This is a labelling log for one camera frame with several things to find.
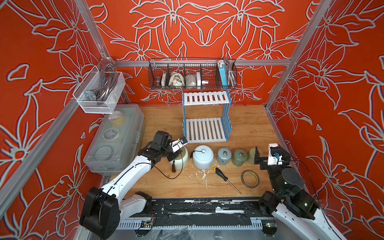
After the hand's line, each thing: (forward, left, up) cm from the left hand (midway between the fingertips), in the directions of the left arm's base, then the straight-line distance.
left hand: (178, 145), depth 83 cm
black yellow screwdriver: (-10, -24, -11) cm, 28 cm away
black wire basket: (+44, +7, +20) cm, 49 cm away
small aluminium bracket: (+41, -14, +15) cm, 46 cm away
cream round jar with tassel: (-7, -2, -5) cm, 9 cm away
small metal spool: (+36, +16, +19) cm, 44 cm away
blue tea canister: (-2, -27, -4) cm, 27 cm away
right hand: (-6, -42, +14) cm, 44 cm away
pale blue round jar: (-5, -14, -3) cm, 15 cm away
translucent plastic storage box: (+1, +34, +3) cm, 34 cm away
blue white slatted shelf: (+35, -17, -12) cm, 41 cm away
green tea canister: (-3, -35, -5) cm, 36 cm away
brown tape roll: (-15, -38, -11) cm, 43 cm away
